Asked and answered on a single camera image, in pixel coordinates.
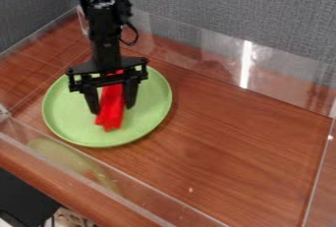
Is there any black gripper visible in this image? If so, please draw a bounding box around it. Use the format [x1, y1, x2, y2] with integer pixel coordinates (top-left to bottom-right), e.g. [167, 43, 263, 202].
[66, 57, 149, 114]

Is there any red ridged carrot block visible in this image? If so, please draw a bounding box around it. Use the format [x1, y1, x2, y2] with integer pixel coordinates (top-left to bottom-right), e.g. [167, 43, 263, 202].
[94, 69, 127, 133]

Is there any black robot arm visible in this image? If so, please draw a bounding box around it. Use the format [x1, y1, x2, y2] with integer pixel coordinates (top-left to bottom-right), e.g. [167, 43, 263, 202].
[66, 0, 149, 114]

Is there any green round plate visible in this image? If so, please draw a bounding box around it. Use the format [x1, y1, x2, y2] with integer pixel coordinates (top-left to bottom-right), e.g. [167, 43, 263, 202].
[42, 67, 174, 148]

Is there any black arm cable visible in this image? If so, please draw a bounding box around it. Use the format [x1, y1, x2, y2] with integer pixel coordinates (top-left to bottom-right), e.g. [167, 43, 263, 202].
[119, 21, 141, 47]

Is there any clear acrylic enclosure wall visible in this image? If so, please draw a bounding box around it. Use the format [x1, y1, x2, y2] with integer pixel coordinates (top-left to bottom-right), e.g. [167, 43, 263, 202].
[0, 13, 336, 227]

